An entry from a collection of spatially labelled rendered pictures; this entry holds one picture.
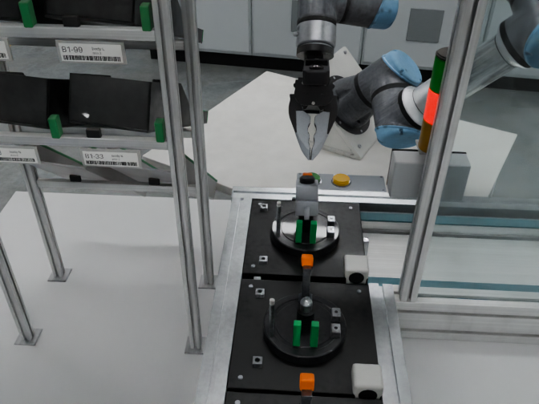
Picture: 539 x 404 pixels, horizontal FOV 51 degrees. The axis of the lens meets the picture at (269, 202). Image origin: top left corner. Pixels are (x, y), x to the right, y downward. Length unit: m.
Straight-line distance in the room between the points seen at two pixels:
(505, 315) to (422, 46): 3.18
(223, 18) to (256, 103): 2.38
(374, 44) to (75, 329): 3.34
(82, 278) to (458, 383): 0.79
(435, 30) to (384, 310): 3.22
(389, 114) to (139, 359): 0.84
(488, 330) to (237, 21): 3.39
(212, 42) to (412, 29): 1.43
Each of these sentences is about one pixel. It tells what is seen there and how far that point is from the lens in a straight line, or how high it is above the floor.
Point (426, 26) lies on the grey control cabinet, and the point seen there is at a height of 0.42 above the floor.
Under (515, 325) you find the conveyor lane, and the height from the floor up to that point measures 0.91.
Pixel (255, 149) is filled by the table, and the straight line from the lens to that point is 1.66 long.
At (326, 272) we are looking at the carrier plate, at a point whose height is 0.97.
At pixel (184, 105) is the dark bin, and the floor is 1.28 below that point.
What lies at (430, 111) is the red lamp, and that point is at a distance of 0.88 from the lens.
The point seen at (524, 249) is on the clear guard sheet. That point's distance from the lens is 1.06.
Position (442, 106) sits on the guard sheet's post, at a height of 1.36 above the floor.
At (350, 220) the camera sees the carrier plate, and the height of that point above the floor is 0.97.
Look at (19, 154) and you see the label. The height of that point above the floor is 1.28.
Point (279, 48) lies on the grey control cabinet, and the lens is 4.23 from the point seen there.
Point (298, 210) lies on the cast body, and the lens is 1.09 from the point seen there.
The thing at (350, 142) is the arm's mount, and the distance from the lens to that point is 1.62.
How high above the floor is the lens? 1.72
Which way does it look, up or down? 37 degrees down
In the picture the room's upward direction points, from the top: 1 degrees clockwise
